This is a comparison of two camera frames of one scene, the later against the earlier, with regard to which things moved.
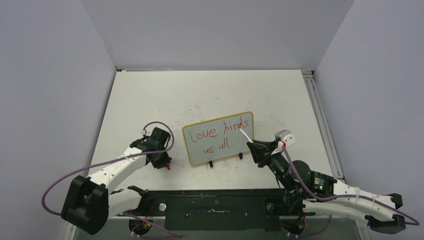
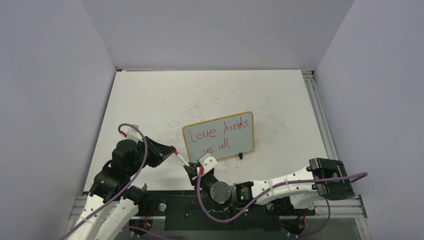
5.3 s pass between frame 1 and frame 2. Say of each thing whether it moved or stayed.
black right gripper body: moved
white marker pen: moved
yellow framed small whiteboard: stayed
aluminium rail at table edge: stayed
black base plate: stayed
